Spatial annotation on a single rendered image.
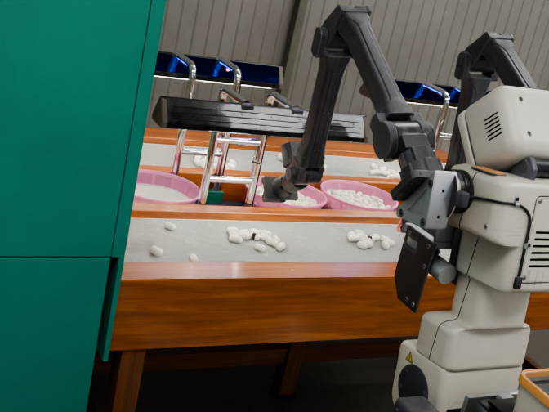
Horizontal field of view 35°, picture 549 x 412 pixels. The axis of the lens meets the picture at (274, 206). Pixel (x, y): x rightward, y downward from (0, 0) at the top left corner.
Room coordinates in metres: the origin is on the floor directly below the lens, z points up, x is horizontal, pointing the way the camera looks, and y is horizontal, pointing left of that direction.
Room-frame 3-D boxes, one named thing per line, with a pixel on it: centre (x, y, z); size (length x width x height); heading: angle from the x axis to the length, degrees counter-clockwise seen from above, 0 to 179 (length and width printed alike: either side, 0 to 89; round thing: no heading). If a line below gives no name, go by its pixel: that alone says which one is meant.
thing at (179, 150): (2.72, 0.30, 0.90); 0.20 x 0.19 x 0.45; 120
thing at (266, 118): (2.30, 0.07, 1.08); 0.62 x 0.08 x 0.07; 120
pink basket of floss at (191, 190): (2.46, 0.36, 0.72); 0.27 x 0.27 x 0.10
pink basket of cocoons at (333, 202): (2.81, -0.27, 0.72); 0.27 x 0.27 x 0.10
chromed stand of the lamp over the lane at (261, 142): (2.37, 0.10, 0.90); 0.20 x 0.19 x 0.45; 120
